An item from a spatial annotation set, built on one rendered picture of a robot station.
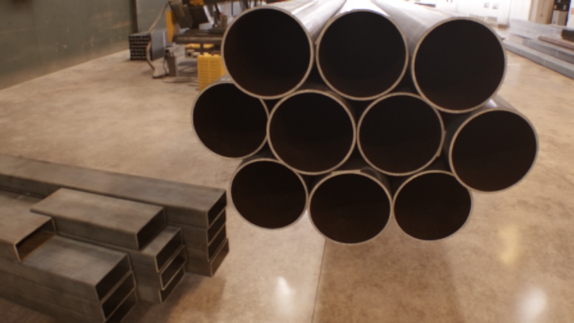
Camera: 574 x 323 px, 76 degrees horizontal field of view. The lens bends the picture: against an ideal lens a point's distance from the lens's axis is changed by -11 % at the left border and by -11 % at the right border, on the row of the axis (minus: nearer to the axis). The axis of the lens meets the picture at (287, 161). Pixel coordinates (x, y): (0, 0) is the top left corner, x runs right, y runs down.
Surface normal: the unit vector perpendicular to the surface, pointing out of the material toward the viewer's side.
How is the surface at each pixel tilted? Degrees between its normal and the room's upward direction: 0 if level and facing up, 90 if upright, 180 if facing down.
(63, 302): 90
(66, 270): 0
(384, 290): 0
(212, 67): 90
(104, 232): 90
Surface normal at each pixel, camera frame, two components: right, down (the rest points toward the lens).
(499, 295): 0.02, -0.92
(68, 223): -0.25, 0.38
